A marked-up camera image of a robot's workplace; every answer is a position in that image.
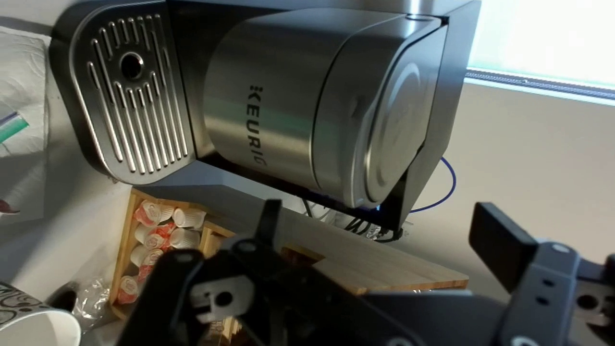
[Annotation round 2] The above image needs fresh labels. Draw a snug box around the patterned paper cup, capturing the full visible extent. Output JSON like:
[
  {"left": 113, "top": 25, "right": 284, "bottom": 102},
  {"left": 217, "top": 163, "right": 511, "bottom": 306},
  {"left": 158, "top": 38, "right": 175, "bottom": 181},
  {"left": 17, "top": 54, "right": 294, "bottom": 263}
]
[{"left": 0, "top": 279, "right": 85, "bottom": 346}]

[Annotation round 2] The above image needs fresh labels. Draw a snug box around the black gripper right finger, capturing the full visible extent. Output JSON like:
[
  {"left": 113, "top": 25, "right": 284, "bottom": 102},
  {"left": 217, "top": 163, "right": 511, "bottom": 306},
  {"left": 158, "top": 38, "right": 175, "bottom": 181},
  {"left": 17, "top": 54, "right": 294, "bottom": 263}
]
[{"left": 469, "top": 200, "right": 615, "bottom": 346}]

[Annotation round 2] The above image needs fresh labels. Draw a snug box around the clear plastic bag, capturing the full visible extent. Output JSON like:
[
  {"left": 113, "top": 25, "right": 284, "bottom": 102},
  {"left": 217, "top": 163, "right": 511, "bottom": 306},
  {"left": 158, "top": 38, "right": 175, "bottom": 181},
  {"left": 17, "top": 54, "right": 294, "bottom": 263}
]
[{"left": 0, "top": 25, "right": 54, "bottom": 223}]

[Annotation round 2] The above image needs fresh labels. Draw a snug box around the white creamer cup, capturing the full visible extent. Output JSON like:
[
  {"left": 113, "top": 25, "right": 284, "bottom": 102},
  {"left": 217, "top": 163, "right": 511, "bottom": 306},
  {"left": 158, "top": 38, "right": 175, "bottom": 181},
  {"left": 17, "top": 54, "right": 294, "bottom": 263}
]
[
  {"left": 167, "top": 227, "right": 204, "bottom": 252},
  {"left": 171, "top": 206, "right": 208, "bottom": 231},
  {"left": 131, "top": 242, "right": 165, "bottom": 269},
  {"left": 115, "top": 273, "right": 142, "bottom": 304},
  {"left": 137, "top": 198, "right": 179, "bottom": 227}
]

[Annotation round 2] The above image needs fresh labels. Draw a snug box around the black power cable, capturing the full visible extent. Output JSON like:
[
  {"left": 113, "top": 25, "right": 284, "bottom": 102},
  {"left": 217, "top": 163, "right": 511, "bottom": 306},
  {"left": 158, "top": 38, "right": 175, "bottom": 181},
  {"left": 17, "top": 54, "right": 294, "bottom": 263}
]
[{"left": 409, "top": 154, "right": 457, "bottom": 215}]

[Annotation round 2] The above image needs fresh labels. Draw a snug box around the black steel Keurig coffee maker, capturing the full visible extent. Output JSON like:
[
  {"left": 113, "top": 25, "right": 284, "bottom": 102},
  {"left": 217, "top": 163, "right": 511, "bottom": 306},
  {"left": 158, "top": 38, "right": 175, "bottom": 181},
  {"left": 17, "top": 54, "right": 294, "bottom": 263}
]
[{"left": 48, "top": 0, "right": 482, "bottom": 242}]

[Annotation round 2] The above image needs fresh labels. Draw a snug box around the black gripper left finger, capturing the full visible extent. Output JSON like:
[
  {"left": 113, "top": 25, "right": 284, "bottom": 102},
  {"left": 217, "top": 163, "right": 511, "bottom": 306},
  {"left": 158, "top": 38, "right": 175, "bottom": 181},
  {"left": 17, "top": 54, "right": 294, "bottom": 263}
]
[{"left": 117, "top": 198, "right": 361, "bottom": 346}]

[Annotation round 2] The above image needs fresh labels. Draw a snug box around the wooden condiment organizer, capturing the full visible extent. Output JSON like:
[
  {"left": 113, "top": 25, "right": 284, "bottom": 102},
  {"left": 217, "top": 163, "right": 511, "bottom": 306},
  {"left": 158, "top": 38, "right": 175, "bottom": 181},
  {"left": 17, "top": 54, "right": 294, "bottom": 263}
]
[{"left": 104, "top": 188, "right": 473, "bottom": 323}]

